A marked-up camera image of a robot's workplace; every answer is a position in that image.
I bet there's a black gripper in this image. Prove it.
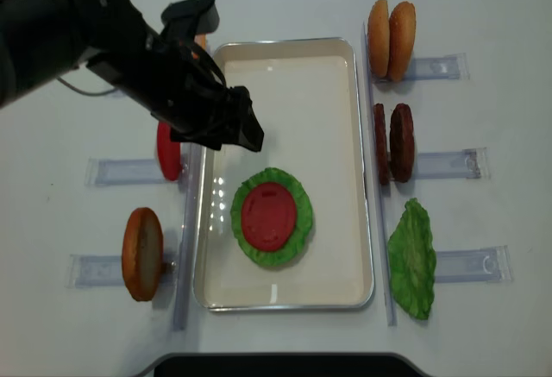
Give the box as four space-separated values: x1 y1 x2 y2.
87 27 264 152

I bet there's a red tomato slice front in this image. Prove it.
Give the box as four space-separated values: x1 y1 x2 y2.
241 182 298 252

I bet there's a red tomato slice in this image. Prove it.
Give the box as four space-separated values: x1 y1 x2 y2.
241 182 298 252
156 122 183 181

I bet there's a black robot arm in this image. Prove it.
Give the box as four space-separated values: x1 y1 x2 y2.
1 0 264 152

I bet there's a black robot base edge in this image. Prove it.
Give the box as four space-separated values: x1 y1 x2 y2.
141 353 424 376

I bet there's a red tomato slice rear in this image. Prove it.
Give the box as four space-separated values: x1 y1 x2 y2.
156 122 183 181

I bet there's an orange cheese slice left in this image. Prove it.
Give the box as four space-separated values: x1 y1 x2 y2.
192 35 206 59

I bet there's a green lettuce leaf on tray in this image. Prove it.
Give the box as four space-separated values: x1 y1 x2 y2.
230 167 313 268

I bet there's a brown meat patty inner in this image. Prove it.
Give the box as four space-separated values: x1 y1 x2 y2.
373 104 390 185

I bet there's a brown meat patty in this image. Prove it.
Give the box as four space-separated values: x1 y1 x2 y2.
390 104 416 183
373 104 390 185

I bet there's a brown meat patty outer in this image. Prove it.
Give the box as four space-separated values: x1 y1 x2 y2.
390 104 416 183

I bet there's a green lettuce leaf in holder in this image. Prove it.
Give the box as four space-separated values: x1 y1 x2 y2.
387 198 436 321

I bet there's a white rectangular tray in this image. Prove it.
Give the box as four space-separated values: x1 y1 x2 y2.
193 38 373 312

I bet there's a bun half with white face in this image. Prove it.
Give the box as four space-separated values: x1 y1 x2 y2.
121 207 163 302

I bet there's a sesame bun half front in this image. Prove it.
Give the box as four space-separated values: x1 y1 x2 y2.
367 0 390 78

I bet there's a sesame bun half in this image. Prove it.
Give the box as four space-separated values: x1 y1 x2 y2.
387 1 417 82
367 0 390 78

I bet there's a clear acrylic holder left side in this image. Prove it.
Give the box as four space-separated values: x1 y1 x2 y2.
85 143 202 330

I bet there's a clear acrylic holder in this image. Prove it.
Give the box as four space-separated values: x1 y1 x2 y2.
361 27 512 327
85 143 202 330

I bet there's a sesame bun half rear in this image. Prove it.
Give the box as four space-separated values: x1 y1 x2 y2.
387 1 417 82

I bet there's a clear acrylic holder right side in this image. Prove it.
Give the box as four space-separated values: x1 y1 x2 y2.
361 27 512 327

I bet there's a grey thin cable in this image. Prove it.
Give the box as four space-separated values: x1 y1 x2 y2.
58 75 117 97

